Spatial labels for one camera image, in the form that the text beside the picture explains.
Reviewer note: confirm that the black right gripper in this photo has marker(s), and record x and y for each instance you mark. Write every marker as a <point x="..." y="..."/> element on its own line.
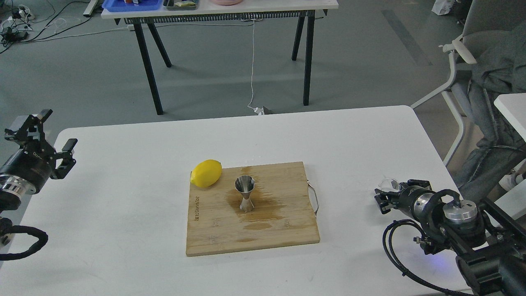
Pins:
<point x="411" y="200"/>

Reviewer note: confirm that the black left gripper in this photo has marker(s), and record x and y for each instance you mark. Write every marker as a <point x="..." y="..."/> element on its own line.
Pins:
<point x="28" y="169"/>

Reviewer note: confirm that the steel double jigger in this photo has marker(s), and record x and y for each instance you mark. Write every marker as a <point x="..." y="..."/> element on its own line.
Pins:
<point x="245" y="185"/>

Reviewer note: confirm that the small clear glass cup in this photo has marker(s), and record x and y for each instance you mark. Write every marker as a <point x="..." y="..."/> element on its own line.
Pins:
<point x="389" y="185"/>

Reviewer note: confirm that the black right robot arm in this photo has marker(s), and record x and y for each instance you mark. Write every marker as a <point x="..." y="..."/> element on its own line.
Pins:
<point x="489" y="244"/>

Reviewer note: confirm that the bamboo cutting board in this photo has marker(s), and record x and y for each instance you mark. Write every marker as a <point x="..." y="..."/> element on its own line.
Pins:
<point x="283" y="214"/>

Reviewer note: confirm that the blue plastic tray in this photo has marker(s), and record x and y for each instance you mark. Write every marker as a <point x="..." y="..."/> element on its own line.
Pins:
<point x="115" y="6"/>

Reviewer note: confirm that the person in grey clothes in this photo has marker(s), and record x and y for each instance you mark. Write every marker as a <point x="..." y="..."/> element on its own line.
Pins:
<point x="499" y="70"/>

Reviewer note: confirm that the yellow lemon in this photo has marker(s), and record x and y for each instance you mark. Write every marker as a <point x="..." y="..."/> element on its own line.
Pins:
<point x="206" y="173"/>

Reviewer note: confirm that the grey tray with items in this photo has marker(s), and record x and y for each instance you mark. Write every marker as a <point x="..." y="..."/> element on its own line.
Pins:
<point x="180" y="5"/>

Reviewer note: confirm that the white office chair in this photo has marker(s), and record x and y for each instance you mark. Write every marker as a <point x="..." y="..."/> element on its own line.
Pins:
<point x="488" y="22"/>

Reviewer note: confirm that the white table black legs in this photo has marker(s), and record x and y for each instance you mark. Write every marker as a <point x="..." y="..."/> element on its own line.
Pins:
<point x="209" y="13"/>

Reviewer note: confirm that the pink bowl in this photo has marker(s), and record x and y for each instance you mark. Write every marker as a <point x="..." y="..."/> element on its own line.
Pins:
<point x="226" y="2"/>

